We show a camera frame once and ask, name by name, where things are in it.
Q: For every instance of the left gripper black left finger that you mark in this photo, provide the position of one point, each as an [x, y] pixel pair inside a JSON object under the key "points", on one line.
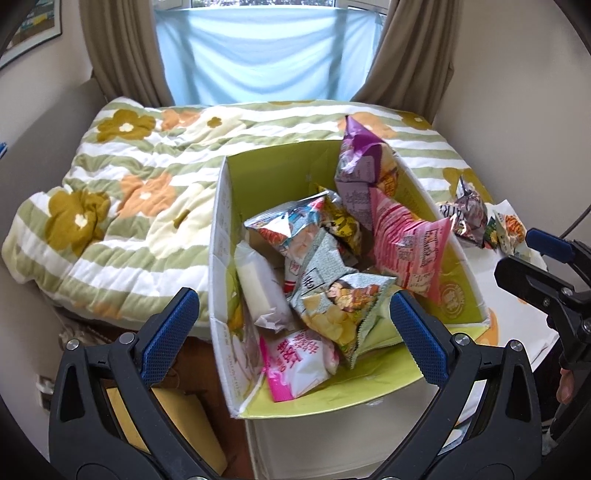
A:
{"points": [[105, 422]]}

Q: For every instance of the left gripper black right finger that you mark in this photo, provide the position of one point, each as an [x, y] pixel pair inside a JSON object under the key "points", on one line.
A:
{"points": [[483, 423]]}

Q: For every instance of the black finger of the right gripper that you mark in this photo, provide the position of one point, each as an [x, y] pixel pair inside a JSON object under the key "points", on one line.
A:
{"points": [[567, 310], [574, 253]]}

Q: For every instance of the orange brown snack bag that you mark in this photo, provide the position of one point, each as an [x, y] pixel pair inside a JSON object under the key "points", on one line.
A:
{"points": [[507, 233]]}

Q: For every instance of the purple brown snack bag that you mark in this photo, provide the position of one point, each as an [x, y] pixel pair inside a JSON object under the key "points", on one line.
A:
{"points": [[467, 212]]}

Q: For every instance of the grey patterned potato chip bag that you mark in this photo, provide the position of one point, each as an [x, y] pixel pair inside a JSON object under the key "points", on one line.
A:
{"points": [[342, 304]]}

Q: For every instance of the pink white snack bag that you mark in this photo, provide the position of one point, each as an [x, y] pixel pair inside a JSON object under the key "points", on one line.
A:
{"points": [[296, 363]]}

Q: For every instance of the orange cream cheese snack bag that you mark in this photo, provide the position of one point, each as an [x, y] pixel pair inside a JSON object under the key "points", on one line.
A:
{"points": [[264, 297]]}

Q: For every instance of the purple potato chip bag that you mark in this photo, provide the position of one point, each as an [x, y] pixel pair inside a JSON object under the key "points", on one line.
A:
{"points": [[365, 161]]}

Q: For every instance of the person right hand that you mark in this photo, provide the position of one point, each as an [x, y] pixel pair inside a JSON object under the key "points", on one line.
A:
{"points": [[566, 387]]}

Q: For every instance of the yellow envelope on floor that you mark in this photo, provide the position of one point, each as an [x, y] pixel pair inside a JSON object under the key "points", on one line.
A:
{"points": [[186, 413]]}

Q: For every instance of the white storage bin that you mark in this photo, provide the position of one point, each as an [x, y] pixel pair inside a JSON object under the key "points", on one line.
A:
{"points": [[288, 441]]}

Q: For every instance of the pink korean snack bag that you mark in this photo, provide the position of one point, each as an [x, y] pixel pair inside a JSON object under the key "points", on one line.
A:
{"points": [[408, 247]]}

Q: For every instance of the floral striped quilt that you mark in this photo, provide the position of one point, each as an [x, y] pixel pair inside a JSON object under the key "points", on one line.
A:
{"points": [[131, 221]]}

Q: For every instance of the yellow snack bag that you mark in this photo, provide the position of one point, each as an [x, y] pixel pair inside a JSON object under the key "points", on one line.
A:
{"points": [[339, 222]]}

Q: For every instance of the right brown curtain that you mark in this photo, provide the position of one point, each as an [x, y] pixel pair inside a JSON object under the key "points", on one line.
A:
{"points": [[414, 61]]}

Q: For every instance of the brown curtain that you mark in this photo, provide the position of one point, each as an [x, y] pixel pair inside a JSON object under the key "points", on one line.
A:
{"points": [[122, 46], [414, 61]]}

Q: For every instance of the grey bed headboard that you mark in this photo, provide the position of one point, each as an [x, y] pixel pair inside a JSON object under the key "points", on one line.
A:
{"points": [[43, 154]]}

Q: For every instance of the left brown curtain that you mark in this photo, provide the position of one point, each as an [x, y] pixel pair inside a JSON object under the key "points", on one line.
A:
{"points": [[122, 46]]}

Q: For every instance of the blue sheer window cloth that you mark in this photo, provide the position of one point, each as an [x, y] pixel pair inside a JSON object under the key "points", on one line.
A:
{"points": [[266, 53]]}

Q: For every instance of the framed house picture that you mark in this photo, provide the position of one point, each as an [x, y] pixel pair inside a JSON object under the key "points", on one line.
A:
{"points": [[41, 24]]}

